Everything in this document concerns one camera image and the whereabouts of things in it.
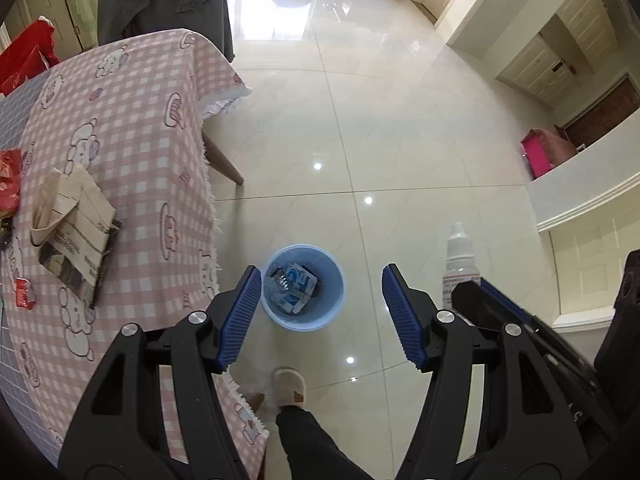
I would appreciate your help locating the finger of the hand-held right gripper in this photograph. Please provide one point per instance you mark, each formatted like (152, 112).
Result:
(475, 305)
(505, 301)

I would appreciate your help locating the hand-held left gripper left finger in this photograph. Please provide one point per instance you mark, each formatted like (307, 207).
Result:
(240, 320)

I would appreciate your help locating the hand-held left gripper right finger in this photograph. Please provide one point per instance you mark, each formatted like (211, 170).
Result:
(405, 320)

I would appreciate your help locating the white dropper bottle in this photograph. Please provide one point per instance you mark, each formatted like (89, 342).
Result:
(460, 255)

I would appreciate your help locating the blue white packet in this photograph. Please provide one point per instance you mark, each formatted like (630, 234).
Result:
(295, 285)

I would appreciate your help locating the blue plastic bin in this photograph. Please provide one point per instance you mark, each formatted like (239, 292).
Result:
(331, 302)

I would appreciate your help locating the newspaper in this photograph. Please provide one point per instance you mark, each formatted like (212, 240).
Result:
(75, 225)

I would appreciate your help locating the small red wrapper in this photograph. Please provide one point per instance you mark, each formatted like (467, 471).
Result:
(24, 294)

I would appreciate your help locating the colourful wrapper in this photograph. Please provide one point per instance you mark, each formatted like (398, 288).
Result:
(4, 232)

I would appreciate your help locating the beige slipper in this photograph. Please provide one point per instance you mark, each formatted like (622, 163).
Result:
(290, 390)

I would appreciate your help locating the person's leg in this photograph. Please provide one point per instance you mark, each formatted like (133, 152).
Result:
(310, 445)

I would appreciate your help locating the pink storage box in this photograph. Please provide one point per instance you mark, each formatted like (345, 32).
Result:
(542, 152)

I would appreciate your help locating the wooden table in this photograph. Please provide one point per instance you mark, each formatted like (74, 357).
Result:
(222, 157)

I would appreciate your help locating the pink checked tablecloth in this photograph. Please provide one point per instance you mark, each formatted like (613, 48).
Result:
(140, 110)

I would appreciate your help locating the white cabinet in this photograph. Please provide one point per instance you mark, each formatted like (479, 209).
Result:
(530, 60)

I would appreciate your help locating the grey jacket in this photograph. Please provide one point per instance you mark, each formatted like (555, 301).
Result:
(200, 5)

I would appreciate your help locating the red plastic bag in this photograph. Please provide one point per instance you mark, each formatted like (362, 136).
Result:
(22, 75)

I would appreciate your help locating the red cloth bag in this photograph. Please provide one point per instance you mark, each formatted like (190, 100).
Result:
(42, 42)

